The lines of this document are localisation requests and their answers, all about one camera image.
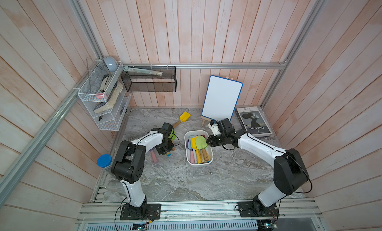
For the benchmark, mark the yellow shovel wooden handle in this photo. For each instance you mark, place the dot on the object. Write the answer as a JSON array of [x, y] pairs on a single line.
[[183, 118]]

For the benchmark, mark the green trowel wooden handle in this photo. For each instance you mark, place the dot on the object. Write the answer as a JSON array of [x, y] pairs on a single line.
[[172, 135], [201, 145]]

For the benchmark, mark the black wire basket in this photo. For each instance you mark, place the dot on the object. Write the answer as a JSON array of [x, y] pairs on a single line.
[[167, 82]]

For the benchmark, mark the white wire shelf rack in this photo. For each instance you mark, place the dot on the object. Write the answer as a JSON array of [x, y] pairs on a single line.
[[109, 120]]

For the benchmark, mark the wooden easel stand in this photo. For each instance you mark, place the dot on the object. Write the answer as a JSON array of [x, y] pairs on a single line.
[[205, 120]]

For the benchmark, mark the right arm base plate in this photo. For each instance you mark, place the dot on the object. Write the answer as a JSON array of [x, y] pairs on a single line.
[[256, 209]]

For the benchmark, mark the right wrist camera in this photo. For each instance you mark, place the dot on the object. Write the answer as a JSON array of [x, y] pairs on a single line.
[[213, 125]]

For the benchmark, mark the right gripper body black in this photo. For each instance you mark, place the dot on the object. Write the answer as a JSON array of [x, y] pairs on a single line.
[[218, 140]]

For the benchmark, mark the light blue trowel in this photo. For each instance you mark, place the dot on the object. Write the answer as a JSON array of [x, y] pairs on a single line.
[[189, 147]]

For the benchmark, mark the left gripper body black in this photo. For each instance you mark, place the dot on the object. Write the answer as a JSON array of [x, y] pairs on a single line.
[[164, 147]]

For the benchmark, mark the white plastic storage box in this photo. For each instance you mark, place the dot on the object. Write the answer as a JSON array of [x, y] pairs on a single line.
[[190, 153]]

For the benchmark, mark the green trowel wooden handle front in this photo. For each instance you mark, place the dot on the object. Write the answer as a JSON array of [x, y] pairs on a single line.
[[201, 145]]

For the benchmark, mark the grey Twins story book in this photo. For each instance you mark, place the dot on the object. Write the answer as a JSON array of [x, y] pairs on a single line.
[[253, 122]]

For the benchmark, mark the all yellow plastic scoop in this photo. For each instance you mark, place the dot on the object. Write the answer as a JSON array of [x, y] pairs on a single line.
[[193, 143]]

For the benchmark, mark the books on wire shelf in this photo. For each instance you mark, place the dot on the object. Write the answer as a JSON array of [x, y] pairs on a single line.
[[108, 99]]

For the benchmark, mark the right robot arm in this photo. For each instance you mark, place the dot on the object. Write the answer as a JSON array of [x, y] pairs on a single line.
[[289, 170]]

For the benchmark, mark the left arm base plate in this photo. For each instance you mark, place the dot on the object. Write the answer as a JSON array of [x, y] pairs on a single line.
[[145, 212]]

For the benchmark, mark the green trowel wooden handle back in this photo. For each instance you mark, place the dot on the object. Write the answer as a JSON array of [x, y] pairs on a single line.
[[172, 135]]

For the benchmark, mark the whiteboard with blue frame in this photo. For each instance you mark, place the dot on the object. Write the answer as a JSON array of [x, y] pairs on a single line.
[[221, 99]]

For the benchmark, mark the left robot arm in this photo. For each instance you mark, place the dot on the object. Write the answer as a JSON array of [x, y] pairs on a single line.
[[129, 161]]

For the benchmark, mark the pale green ruler tool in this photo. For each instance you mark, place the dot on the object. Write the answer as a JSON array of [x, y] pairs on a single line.
[[141, 71]]

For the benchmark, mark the blue lidded jar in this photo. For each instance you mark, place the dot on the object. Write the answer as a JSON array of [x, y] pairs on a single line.
[[105, 162]]

